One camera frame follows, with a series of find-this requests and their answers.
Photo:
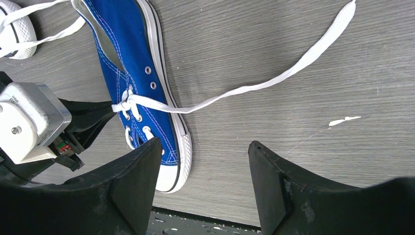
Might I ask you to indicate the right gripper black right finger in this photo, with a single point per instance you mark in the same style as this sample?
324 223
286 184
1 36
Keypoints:
292 200

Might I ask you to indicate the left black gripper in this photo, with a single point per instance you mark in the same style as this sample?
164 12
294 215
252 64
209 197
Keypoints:
88 120

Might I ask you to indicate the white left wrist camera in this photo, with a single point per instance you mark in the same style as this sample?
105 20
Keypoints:
31 118

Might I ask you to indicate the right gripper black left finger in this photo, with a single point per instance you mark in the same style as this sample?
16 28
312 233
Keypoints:
114 199

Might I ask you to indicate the blue sneaker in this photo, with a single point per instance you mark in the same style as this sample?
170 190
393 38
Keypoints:
18 39
129 43

